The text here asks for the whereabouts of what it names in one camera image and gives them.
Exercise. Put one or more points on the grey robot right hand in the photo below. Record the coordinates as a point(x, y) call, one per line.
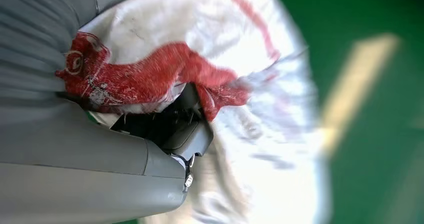
point(82, 169)

